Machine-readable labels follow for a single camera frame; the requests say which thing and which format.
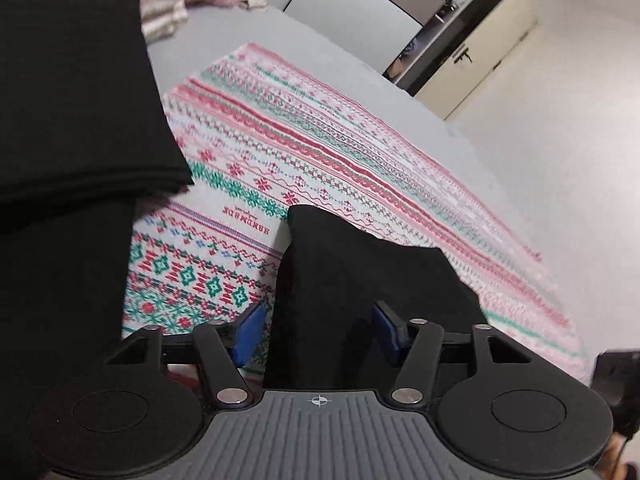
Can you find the patterned pink green blanket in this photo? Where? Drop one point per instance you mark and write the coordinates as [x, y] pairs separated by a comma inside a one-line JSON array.
[[320, 170]]

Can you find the dark folded cloth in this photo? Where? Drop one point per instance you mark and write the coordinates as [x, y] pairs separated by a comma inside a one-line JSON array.
[[75, 110]]

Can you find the blue grey cloth bundle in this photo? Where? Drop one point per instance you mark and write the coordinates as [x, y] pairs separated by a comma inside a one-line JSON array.
[[409, 50]]

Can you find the white brown sliding wardrobe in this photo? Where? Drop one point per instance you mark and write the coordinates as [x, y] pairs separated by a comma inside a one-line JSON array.
[[350, 0]]

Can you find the cream door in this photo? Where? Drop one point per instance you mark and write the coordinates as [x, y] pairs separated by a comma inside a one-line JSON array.
[[480, 55]]

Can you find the grey bed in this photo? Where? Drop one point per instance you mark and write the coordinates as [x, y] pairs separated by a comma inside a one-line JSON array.
[[350, 75]]

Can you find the striped pink white cloth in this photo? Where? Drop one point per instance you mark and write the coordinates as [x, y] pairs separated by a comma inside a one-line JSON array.
[[155, 0]]

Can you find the peach coloured bag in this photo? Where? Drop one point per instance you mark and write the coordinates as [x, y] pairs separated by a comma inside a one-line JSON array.
[[396, 71]]

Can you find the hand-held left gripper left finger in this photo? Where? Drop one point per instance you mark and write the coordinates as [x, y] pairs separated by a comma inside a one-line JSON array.
[[250, 332]]

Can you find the black pants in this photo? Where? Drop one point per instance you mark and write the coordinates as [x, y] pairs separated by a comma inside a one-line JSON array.
[[370, 300]]

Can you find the open shelf unit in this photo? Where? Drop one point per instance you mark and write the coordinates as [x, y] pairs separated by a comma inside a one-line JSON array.
[[440, 25]]

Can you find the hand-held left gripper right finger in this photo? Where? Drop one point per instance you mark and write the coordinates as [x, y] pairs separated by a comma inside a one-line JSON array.
[[387, 331]]

